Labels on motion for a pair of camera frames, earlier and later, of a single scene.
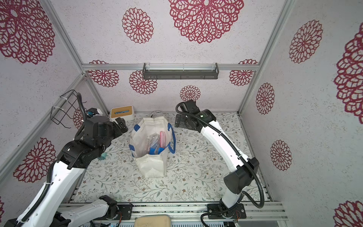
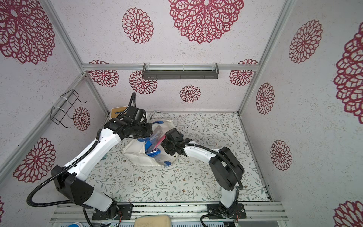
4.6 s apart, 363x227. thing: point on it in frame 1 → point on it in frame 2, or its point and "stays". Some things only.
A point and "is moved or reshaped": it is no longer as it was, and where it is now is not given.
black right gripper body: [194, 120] → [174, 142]
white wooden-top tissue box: [125, 112] stays
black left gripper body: [108, 140] → [142, 131]
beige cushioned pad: [152, 221] stays
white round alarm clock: [157, 114] stays
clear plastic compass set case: [153, 143] is moved or reshaped
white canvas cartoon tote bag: [151, 139] is moved or reshaped
